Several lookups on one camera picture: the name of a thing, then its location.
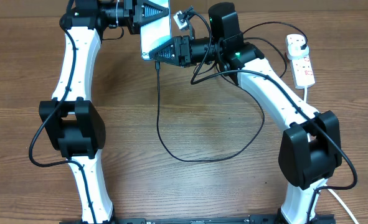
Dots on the white power strip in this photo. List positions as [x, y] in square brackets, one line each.
[301, 68]

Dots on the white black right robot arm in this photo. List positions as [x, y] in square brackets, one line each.
[310, 146]

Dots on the white wall charger plug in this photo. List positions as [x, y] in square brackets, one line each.
[294, 51]

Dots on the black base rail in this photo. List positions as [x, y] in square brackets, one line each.
[252, 219]

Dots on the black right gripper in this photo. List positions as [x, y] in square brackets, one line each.
[184, 53]

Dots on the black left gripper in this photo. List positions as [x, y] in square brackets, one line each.
[134, 14]

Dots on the blue Galaxy smartphone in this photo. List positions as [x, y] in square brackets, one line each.
[157, 32]

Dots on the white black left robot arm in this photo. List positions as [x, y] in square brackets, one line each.
[73, 124]

